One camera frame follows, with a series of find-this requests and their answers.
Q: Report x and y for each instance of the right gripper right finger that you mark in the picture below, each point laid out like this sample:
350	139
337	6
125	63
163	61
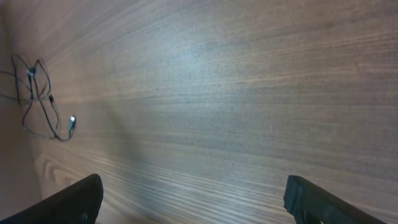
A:
309	203

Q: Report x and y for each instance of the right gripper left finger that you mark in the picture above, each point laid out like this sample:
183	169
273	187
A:
78	203

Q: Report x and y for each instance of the black cable white plug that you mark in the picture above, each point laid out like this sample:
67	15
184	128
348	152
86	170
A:
34	96

